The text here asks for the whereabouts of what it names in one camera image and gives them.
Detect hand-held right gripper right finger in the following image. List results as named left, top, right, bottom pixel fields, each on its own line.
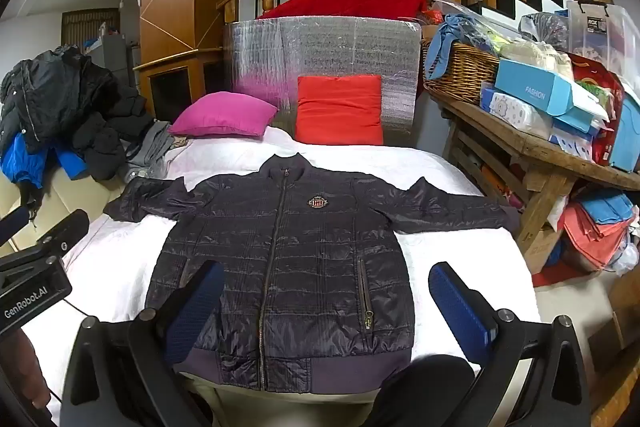
left=428, top=261, right=593, bottom=427

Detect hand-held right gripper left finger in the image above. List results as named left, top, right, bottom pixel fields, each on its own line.
left=59, top=259, right=227, bottom=427

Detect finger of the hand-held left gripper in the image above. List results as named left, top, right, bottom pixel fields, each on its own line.
left=37, top=209, right=91, bottom=254
left=0, top=206, right=30, bottom=246

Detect dark quilted jacket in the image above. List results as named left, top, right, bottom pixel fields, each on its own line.
left=102, top=153, right=521, bottom=395

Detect grey clothes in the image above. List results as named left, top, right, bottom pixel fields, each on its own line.
left=122, top=121, right=176, bottom=182

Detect person's left hand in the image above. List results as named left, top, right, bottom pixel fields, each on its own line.
left=0, top=329, right=52, bottom=412

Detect beige leather sofa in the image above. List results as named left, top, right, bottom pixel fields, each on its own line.
left=0, top=167, right=126, bottom=258

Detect white blanket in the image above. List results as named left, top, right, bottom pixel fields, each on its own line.
left=22, top=127, right=543, bottom=427

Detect blue jacket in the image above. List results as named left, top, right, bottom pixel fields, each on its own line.
left=0, top=132, right=88, bottom=190

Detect person's right leg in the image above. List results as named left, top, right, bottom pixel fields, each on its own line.
left=367, top=354, right=476, bottom=427

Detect brown cardboard box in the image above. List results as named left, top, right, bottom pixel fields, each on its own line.
left=522, top=227, right=566, bottom=275

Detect pile of black coats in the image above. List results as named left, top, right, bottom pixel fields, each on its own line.
left=0, top=46, right=156, bottom=180

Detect stack of orange cloths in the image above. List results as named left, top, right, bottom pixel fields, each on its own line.
left=562, top=202, right=638, bottom=270

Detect wooden table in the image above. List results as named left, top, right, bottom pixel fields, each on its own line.
left=425, top=92, right=640, bottom=260

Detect magenta pillow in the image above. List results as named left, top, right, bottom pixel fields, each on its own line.
left=167, top=92, right=279, bottom=138

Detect white printed tissue pack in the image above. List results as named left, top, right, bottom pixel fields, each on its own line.
left=481, top=89, right=553, bottom=140

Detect blue cardboard box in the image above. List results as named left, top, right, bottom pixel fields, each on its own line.
left=495, top=58, right=608, bottom=134

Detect red pillow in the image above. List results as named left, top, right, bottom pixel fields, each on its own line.
left=295, top=75, right=385, bottom=146

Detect wicker basket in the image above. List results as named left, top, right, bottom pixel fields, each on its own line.
left=422, top=38, right=501, bottom=105

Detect light blue box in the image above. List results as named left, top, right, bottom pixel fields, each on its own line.
left=607, top=97, right=640, bottom=172

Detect cream cloth bundle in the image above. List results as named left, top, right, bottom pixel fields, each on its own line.
left=500, top=41, right=573, bottom=80

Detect red printed bag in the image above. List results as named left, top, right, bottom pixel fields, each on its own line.
left=567, top=52, right=626, bottom=165

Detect blue cloth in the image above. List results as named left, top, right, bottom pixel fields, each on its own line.
left=425, top=14, right=481, bottom=80

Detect plastic bag with dark cloth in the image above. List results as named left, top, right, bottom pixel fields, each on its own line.
left=519, top=13, right=571, bottom=52

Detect silver foil insulation board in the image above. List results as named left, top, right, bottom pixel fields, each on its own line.
left=223, top=16, right=423, bottom=146

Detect clear plastic storage box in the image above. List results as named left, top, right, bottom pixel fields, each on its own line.
left=566, top=0, right=640, bottom=58

